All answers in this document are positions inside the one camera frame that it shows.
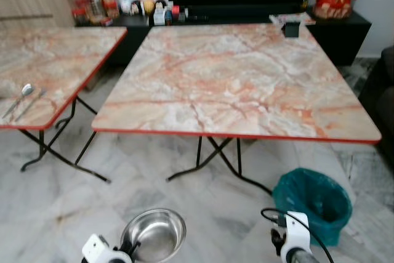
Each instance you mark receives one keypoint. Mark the stainless steel bowl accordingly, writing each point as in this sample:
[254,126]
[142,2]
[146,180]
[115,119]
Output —
[157,235]

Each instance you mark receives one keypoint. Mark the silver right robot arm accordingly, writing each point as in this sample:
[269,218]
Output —
[301,257]

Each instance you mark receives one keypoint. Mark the bin with green liner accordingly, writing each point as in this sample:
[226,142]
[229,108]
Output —
[314,204]

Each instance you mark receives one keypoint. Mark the marble-pattern folding table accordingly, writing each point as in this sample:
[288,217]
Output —
[55,66]
[234,84]

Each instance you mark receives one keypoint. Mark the dark grey sofa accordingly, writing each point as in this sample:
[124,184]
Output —
[380,103]

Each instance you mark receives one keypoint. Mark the silver metal fork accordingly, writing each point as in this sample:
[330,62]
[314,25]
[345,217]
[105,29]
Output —
[29,105]

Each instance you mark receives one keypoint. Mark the silver metal spoon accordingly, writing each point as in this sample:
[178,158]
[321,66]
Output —
[26,90]

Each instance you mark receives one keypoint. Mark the black television console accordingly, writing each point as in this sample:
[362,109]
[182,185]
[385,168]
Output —
[341,38]

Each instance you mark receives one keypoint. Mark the small white carton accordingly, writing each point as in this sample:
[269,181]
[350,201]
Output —
[160,15]

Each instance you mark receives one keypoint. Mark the yellow round ornament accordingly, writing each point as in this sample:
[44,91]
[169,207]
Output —
[149,7]

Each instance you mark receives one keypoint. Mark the red-lidded plastic jar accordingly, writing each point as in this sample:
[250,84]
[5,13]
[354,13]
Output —
[111,3]
[75,7]

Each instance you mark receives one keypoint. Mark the light wooden sideboard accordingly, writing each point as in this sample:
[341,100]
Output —
[37,7]

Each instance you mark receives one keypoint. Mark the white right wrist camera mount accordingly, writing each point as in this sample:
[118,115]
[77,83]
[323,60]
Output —
[298,229]

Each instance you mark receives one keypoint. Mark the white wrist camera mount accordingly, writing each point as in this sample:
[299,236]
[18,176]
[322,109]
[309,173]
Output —
[98,249]
[298,229]

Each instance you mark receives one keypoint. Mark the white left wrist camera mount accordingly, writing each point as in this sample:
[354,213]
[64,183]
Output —
[98,249]

